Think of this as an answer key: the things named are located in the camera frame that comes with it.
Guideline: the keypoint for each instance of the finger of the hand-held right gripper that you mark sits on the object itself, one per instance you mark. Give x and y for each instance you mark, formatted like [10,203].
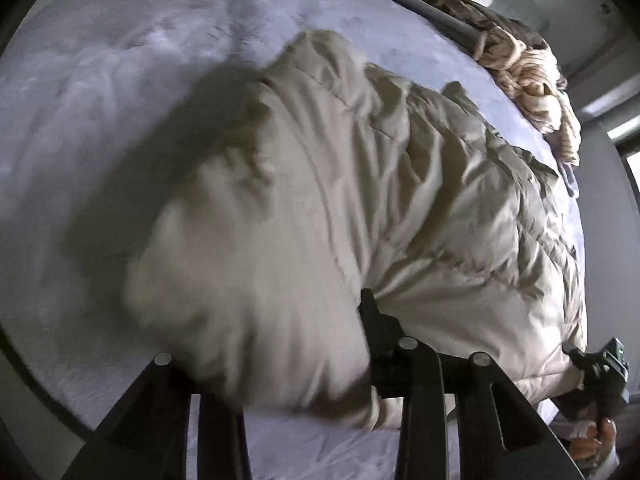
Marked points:
[580,360]

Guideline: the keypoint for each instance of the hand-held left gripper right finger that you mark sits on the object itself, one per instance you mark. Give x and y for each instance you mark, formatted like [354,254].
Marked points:
[385,355]

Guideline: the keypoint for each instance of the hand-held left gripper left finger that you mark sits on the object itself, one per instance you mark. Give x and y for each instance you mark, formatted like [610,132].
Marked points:
[140,440]

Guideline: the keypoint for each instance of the beige puffer jacket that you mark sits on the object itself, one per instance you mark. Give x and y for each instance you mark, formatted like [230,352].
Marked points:
[325,210]

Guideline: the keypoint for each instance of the person's right hand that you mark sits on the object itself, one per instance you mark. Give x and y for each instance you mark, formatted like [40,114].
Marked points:
[597,447]

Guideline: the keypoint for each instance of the window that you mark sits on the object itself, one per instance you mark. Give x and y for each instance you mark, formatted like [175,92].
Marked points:
[632,170]

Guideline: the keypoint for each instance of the cream striped robe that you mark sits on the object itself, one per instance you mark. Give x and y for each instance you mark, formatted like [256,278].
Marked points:
[540,75]

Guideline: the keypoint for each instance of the grey blanket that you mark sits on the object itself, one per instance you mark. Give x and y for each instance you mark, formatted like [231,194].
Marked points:
[435,12]

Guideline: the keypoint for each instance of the grey-brown fleece garment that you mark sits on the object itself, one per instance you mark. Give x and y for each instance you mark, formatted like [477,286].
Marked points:
[480,15]

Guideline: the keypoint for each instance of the bed with lavender bedspread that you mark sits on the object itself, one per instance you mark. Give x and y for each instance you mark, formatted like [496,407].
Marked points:
[100,85]

